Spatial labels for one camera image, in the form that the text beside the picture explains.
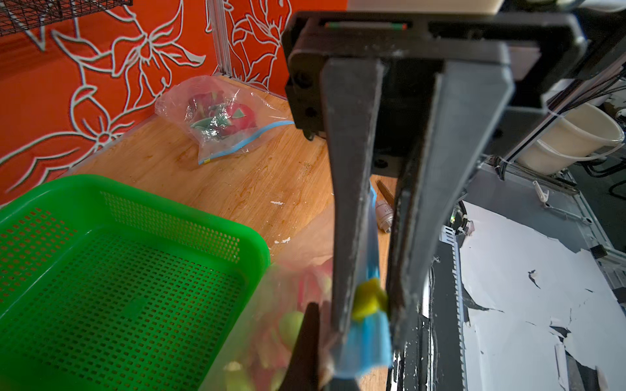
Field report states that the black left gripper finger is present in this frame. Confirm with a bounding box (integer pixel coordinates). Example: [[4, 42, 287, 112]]
[[279, 302, 320, 391]]

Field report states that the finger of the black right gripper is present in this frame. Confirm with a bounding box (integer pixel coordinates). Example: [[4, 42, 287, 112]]
[[320, 58, 384, 332]]

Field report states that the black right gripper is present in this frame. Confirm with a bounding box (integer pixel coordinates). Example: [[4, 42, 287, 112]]
[[282, 11, 587, 350]]

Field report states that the clear zip-top bag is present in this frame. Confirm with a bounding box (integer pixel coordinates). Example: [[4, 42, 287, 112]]
[[200, 190, 393, 390], [155, 76, 293, 166]]

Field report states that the green plastic perforated basket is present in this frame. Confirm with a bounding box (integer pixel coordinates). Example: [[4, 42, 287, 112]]
[[1, 175, 270, 390]]

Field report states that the pink dragon fruit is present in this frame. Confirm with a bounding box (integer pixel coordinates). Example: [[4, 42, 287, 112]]
[[219, 264, 332, 390]]

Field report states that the dragon fruit in far bag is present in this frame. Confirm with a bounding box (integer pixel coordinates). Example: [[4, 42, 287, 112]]
[[187, 91, 257, 138]]

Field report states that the white bucket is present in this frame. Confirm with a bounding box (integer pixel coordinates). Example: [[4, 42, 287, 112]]
[[516, 104, 624, 175]]

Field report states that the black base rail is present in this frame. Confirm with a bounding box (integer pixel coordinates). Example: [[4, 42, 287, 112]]
[[386, 226, 467, 390]]

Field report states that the black wire wall basket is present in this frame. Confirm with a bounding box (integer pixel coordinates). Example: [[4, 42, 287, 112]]
[[1, 0, 134, 37]]

